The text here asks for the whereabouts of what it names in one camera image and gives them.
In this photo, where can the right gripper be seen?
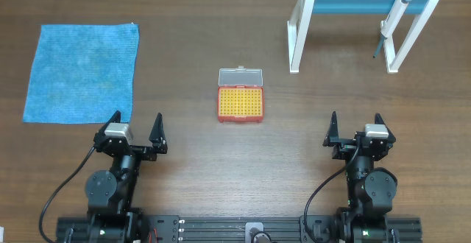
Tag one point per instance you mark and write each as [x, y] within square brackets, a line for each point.
[373, 148]

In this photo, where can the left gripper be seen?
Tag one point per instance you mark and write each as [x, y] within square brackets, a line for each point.
[141, 151]

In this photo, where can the white pipette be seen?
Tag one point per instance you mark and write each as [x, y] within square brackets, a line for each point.
[397, 9]

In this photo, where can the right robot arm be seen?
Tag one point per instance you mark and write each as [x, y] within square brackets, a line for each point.
[371, 191]

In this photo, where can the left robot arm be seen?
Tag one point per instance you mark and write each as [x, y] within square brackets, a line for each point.
[110, 187]

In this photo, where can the blue cloth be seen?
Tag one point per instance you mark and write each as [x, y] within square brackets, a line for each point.
[81, 73]

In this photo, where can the red and yellow tip box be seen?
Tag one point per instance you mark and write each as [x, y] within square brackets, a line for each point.
[240, 105]

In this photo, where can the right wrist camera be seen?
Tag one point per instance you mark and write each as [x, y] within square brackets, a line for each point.
[376, 131]

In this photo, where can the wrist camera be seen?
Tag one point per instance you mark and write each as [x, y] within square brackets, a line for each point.
[118, 131]
[376, 131]

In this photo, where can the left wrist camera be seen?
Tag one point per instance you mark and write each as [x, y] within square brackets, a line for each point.
[118, 131]

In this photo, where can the mounting rail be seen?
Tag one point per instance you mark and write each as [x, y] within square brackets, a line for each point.
[221, 228]

